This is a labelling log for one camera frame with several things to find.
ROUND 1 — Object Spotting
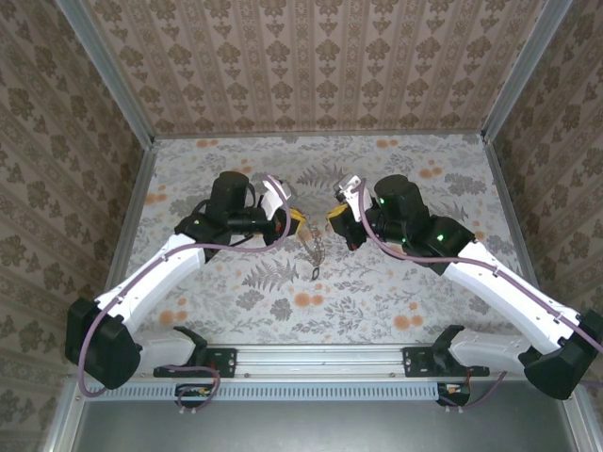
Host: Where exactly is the grey metal sheet panel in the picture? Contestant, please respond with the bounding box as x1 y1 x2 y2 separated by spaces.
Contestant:
42 379 603 452

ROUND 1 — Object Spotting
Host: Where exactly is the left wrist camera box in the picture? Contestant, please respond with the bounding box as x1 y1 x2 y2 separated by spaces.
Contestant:
260 176 292 221

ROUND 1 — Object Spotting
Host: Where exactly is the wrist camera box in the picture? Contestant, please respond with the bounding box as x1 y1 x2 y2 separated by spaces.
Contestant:
260 176 292 221
332 172 367 222

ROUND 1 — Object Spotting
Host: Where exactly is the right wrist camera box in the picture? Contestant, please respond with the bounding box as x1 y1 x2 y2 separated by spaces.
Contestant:
332 172 367 222

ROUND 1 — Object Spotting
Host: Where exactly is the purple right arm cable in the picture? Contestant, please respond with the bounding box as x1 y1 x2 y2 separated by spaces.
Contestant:
356 177 603 414

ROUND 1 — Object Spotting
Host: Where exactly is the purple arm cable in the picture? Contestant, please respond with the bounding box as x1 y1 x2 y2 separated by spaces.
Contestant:
76 174 294 415
356 177 603 414

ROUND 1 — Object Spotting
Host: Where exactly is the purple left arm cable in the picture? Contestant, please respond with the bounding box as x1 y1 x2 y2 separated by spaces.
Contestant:
76 174 294 415

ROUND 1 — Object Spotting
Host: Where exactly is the aluminium table side rail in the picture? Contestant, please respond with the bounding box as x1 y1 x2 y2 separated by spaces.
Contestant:
483 135 558 341
88 140 160 345

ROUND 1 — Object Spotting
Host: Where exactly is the aluminium mounting rail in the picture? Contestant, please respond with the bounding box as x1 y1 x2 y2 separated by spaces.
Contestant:
69 342 581 383

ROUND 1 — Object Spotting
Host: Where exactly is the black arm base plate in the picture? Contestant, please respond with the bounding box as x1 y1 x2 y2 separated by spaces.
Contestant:
154 347 237 379
401 346 490 379

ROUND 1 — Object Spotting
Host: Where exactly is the grey slotted cable duct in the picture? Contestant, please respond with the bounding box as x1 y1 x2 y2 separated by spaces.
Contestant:
87 381 442 402

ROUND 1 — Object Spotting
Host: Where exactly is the aluminium frame post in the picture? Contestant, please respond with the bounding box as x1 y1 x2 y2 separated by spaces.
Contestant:
55 0 157 147
480 0 575 142

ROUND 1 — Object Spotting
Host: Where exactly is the black connector box with wires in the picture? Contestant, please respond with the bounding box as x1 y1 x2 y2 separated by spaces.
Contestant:
436 381 473 408
174 382 220 408

